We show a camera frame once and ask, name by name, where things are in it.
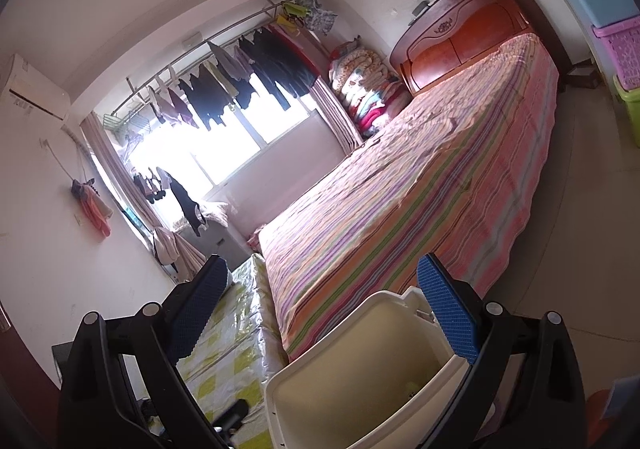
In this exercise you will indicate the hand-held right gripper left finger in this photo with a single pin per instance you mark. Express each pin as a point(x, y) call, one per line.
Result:
point(197, 309)

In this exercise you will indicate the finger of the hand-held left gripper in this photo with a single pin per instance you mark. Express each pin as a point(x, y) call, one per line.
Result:
point(232, 414)

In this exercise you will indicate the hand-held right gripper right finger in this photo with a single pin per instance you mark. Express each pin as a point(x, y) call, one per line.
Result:
point(447, 309)

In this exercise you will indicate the white plastic trash bin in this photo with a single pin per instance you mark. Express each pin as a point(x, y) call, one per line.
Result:
point(350, 369)

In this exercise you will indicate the yellow checked plastic tablecloth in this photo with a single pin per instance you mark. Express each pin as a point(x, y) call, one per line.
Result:
point(235, 329)

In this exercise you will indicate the white floor appliance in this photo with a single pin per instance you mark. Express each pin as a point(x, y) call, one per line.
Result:
point(220, 241)

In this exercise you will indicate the black hanging garment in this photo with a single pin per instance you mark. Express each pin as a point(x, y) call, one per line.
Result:
point(186, 204)

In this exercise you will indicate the bed with striped sheet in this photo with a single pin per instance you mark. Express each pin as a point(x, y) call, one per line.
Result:
point(425, 189)

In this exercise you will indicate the striped pink curtain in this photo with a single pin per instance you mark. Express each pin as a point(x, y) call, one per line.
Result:
point(335, 114)
point(120, 174)

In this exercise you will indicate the bright window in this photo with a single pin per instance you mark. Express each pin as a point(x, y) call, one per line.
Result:
point(225, 149)

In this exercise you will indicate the dark brown wooden door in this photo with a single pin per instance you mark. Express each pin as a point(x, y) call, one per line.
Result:
point(25, 369)

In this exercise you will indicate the red round object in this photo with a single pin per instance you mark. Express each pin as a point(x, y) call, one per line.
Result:
point(600, 424)

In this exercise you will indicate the pile of folded colourful quilts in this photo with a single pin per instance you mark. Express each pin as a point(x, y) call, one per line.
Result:
point(365, 89)

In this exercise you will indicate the row of hanging clothes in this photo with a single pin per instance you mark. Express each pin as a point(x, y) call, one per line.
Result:
point(260, 69)

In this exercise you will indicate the green plastic basket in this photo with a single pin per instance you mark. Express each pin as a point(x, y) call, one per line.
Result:
point(631, 114)

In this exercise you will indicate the white air conditioner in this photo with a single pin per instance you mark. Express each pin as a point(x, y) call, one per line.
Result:
point(30, 89)

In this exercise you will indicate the red wooden headboard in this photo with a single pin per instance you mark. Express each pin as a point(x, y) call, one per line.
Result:
point(465, 24)

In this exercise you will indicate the small dark grey device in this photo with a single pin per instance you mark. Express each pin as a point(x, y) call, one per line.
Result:
point(420, 11)

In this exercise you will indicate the purple plastic basket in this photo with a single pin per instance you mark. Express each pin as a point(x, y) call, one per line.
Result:
point(622, 54)

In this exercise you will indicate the floral hanging garment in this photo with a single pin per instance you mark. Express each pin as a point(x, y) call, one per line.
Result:
point(320, 19)

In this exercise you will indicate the pink cloth on wall hook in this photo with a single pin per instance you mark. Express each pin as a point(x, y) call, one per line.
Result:
point(95, 209)

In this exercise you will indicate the metal clothes rail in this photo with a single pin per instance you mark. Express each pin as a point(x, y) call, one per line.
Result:
point(200, 45)

